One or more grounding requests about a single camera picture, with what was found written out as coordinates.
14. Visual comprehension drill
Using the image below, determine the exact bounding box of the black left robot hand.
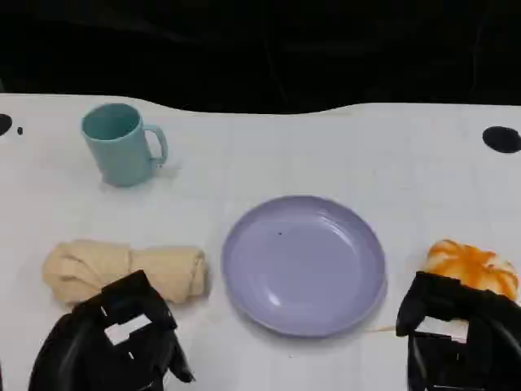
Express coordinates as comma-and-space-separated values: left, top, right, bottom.
28, 269, 197, 391

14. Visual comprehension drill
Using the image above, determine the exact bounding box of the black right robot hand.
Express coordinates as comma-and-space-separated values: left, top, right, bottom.
396, 271, 521, 391

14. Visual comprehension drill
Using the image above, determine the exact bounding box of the beige towel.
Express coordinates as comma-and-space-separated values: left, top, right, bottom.
42, 239, 212, 306

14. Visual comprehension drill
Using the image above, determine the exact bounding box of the orange and white bread roll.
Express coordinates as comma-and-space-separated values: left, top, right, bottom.
422, 239, 521, 302

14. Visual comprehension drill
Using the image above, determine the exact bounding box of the large black table grommet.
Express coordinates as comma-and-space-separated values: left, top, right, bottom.
482, 125, 521, 154

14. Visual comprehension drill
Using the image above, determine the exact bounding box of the pale green mug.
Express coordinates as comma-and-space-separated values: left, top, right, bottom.
81, 103, 169, 187

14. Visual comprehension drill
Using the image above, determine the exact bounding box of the lilac plate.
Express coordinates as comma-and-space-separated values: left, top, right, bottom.
221, 195, 387, 339

